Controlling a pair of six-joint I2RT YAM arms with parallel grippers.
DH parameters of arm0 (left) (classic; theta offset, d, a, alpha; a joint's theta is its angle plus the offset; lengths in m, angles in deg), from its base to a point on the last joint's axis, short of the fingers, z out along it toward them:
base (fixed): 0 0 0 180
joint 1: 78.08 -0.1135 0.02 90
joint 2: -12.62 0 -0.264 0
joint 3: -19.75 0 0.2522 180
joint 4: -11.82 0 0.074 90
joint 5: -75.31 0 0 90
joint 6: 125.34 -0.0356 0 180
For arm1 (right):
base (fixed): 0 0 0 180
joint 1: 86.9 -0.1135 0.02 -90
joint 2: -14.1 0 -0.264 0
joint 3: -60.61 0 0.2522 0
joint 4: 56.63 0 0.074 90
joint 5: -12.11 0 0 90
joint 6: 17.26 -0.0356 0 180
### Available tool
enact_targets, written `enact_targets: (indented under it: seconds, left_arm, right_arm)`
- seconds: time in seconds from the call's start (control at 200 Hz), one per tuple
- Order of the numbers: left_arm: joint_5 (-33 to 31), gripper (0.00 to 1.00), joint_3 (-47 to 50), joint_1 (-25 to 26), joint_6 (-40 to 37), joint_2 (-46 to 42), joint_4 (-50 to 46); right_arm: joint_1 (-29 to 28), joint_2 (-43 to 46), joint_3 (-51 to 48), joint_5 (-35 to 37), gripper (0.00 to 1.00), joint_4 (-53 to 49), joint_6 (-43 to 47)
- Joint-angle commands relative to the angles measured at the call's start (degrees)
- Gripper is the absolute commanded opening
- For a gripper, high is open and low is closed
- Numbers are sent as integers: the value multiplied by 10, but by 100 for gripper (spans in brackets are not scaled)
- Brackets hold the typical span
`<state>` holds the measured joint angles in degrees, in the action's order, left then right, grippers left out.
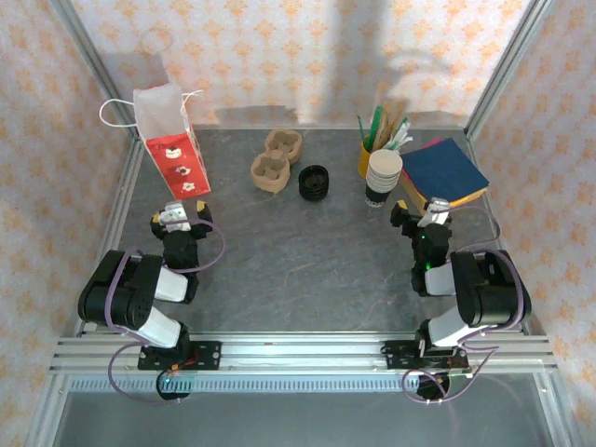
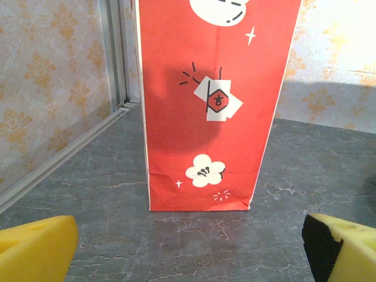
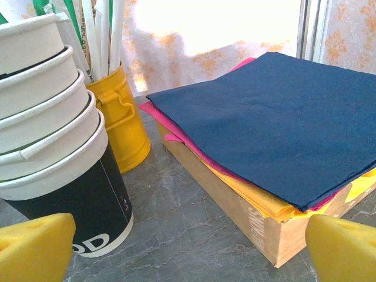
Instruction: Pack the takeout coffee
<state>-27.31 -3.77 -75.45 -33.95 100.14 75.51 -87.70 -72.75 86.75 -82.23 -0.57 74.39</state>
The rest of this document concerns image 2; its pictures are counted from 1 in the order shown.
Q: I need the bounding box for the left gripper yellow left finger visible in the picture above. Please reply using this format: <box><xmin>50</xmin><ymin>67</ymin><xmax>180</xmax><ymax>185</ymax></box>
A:
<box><xmin>0</xmin><ymin>215</ymin><xmax>79</xmax><ymax>282</ymax></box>

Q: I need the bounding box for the red white paper bag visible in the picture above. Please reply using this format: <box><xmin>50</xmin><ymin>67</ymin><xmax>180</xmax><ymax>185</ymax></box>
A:
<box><xmin>133</xmin><ymin>0</ymin><xmax>303</xmax><ymax>212</ymax></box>

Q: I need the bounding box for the aluminium frame post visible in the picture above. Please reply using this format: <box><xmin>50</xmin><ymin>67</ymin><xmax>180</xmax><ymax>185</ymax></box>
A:
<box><xmin>98</xmin><ymin>0</ymin><xmax>140</xmax><ymax>114</ymax></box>

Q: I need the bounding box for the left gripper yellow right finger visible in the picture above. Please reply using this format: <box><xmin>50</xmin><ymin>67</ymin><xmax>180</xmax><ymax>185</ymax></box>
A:
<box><xmin>302</xmin><ymin>213</ymin><xmax>376</xmax><ymax>282</ymax></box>

